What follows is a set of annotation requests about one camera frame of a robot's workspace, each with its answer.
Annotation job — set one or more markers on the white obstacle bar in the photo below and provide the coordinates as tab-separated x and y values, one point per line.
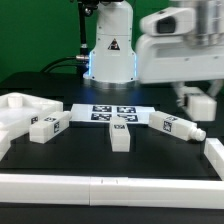
111	191
4	143
214	151

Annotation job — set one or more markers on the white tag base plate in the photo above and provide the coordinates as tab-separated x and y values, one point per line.
103	113

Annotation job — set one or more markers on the white square desk top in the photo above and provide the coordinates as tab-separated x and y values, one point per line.
19	111

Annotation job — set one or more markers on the white front obstacle bar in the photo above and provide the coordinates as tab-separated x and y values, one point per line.
111	191

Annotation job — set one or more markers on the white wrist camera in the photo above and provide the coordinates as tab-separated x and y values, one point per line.
171	21

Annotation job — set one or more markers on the white right obstacle bar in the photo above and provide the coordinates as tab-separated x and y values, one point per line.
214	151

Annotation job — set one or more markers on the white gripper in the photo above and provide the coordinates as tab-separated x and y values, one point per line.
170	59

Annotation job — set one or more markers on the white left obstacle bar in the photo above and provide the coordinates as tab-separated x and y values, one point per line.
4	143

